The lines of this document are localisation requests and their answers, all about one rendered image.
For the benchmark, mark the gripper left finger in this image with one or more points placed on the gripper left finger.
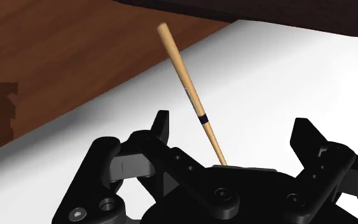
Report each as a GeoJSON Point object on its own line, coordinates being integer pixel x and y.
{"type": "Point", "coordinates": [178, 164]}

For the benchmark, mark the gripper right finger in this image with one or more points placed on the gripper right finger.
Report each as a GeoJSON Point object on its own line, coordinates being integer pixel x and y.
{"type": "Point", "coordinates": [327, 173]}

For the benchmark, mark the wooden stick with dark band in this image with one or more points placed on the wooden stick with dark band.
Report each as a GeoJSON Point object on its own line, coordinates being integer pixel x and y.
{"type": "Point", "coordinates": [194, 96]}

